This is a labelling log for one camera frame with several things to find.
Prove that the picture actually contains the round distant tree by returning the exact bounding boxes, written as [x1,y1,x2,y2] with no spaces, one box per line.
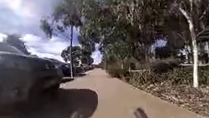
[60,45,84,67]

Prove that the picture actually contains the slim trunk tree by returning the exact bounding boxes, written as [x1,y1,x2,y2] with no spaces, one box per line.
[40,1,86,80]

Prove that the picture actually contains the row of trees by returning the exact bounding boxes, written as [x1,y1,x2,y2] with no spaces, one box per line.
[76,0,209,80]

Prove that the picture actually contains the tan paved path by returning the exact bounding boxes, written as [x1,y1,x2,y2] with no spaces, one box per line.
[0,63,209,118]

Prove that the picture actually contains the row of bushes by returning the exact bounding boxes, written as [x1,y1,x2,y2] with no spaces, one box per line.
[103,54,209,90]

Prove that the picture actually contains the row of parked cars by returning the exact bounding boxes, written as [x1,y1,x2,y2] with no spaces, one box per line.
[0,34,99,111]

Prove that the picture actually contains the white trunk tree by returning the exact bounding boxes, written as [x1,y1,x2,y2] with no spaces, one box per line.
[171,0,209,91]

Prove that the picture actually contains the brown mulch bed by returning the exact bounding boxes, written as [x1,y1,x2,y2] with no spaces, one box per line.
[125,62,209,118]

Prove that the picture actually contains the shelter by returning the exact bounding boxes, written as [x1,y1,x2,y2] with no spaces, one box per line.
[194,23,209,66]

